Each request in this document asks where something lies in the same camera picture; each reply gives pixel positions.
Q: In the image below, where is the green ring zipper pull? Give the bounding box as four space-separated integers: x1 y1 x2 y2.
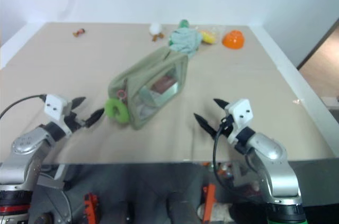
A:
104 98 130 124

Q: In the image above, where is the brown rectangular block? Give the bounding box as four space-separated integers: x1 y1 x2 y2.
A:
153 75 176 94

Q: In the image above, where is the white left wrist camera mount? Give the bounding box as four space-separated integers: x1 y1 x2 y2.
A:
43 94 70 124

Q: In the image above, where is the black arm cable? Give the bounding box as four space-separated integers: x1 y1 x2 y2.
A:
212 118 268 206
0 94 48 119

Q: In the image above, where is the clear plastic bag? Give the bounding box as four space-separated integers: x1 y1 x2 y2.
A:
195 25 226 45

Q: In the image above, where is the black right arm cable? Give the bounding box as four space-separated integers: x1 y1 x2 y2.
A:
212 118 268 206

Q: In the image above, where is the teal crumpled cloth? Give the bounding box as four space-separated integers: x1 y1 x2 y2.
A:
168 28 203 58

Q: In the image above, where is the green mesh zipper pouch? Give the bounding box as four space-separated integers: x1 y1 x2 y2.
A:
107 46 190 131

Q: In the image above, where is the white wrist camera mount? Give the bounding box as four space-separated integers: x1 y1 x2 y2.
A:
226 98 254 146
43 94 70 124

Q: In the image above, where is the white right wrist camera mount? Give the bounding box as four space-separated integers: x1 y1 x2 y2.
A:
226 98 254 146

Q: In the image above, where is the orange plastic bowl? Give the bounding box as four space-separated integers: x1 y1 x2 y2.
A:
221 30 246 50

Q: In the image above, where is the yellow toy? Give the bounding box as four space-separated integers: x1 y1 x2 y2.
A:
199 30 216 44

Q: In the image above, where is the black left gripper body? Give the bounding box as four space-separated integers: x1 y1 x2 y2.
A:
64 105 90 132

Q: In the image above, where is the orange black tool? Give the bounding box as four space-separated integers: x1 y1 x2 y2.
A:
83 192 101 224

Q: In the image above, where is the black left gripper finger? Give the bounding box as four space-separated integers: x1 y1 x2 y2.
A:
85 107 105 128
71 96 86 109

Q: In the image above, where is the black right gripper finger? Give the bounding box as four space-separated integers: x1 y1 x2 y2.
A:
193 113 218 139
213 98 229 111

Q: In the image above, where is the orange bar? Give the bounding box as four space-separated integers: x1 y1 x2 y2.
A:
202 184 217 222

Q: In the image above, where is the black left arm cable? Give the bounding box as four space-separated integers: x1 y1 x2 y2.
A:
0 94 48 119

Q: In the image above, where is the white ball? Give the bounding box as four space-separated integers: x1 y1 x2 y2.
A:
148 22 163 35

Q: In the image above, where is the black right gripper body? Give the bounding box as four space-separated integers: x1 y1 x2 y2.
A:
215 113 236 137

